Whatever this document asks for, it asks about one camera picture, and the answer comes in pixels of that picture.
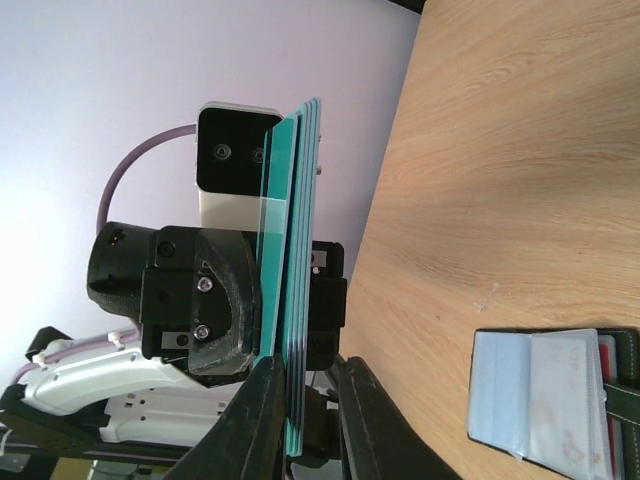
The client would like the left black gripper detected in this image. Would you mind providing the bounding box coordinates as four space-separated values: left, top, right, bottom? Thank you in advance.
87 222 347 386

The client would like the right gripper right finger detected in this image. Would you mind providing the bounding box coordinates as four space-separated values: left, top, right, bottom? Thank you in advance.
334 357 460 480

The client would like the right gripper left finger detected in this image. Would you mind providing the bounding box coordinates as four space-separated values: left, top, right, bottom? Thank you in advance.
165 355 286 480

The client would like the teal card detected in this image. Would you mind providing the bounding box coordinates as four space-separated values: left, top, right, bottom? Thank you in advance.
256 97 322 458

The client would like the white patterned card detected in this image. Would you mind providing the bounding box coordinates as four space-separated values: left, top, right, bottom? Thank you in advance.
528 329 613 479

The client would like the black leather card holder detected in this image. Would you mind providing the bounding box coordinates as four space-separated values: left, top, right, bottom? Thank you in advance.
467 327 639 479

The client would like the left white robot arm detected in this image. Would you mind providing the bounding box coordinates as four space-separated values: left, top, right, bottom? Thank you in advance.
1 222 347 457

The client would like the dark red card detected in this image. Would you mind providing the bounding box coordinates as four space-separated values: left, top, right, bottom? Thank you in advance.
599 335 623 450

